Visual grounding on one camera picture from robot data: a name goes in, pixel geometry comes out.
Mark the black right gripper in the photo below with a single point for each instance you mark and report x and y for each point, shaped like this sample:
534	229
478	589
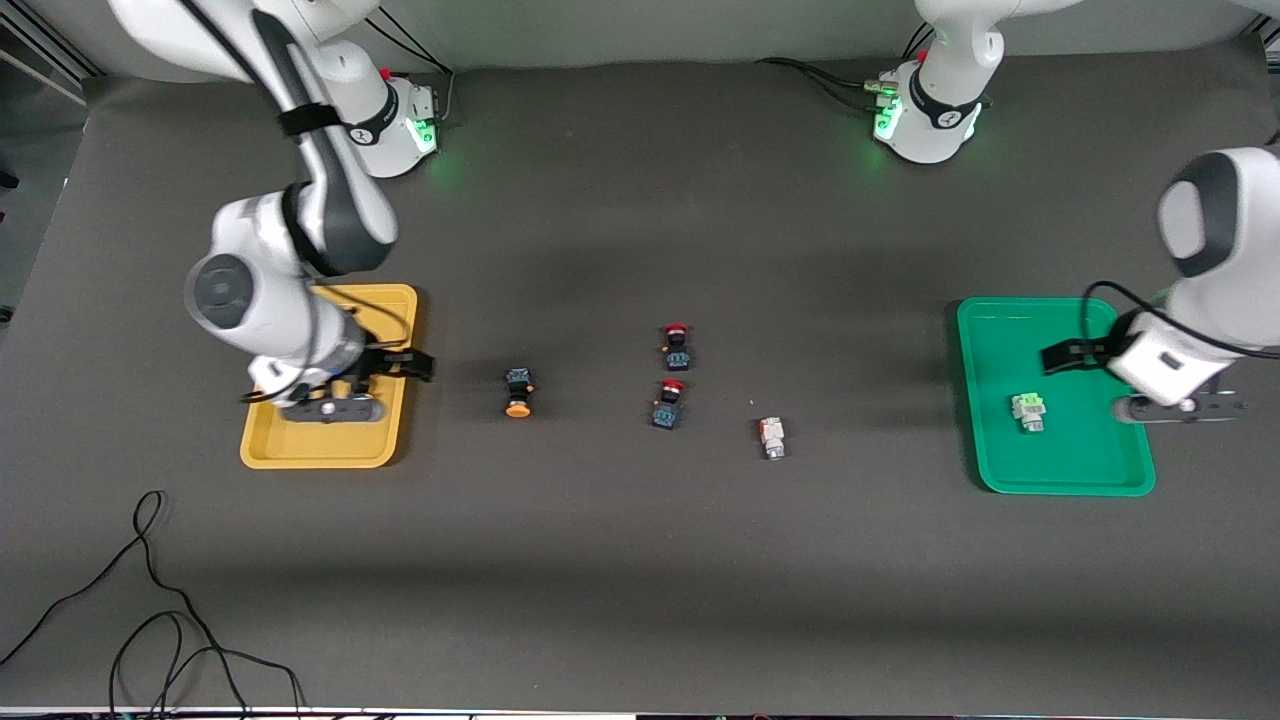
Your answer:
386	362

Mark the green plastic tray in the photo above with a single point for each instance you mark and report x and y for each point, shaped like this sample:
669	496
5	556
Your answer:
1050	460

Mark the white orange push button switch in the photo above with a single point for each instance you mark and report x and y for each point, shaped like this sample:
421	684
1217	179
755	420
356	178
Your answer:
771	435

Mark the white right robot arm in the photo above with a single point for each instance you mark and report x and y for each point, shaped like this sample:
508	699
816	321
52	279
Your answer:
270	320

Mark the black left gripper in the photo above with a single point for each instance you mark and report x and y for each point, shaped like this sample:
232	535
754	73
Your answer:
1080	354

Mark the green push button switch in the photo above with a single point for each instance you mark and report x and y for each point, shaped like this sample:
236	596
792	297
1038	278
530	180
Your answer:
1028	410

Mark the red cap push button switch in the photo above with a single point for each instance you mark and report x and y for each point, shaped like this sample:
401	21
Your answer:
667	413
677	355

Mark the aluminium frame profile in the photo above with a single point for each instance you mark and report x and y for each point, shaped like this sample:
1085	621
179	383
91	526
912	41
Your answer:
60	55

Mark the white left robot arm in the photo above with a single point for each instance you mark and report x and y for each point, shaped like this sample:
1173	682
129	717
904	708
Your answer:
1220	300

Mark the yellow cap push button switch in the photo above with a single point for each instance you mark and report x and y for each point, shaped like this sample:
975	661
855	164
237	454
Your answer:
518	385

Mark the yellow plastic tray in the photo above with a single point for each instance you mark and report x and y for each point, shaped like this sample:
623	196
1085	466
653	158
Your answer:
300	445

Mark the dark grey table mat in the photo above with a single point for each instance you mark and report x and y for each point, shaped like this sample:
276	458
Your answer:
640	600

